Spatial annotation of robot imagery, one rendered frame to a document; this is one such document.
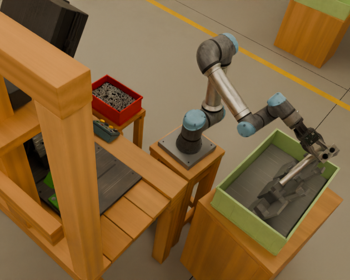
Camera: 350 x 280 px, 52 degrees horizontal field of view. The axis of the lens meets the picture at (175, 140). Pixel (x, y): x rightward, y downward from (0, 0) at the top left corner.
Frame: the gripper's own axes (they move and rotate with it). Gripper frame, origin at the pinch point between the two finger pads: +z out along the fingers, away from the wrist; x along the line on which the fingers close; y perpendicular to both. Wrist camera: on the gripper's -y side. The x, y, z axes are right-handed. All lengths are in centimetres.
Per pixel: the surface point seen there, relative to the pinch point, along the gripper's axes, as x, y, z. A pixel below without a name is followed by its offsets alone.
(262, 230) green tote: -44.4, -3.1, 11.3
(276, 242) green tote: -42.5, -0.6, 19.0
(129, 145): -72, -24, -64
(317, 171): -6.2, -9.4, 7.3
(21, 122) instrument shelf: -71, 60, -86
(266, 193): -32.1, -18.1, 2.3
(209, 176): -55, -52, -19
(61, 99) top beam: -42, 98, -70
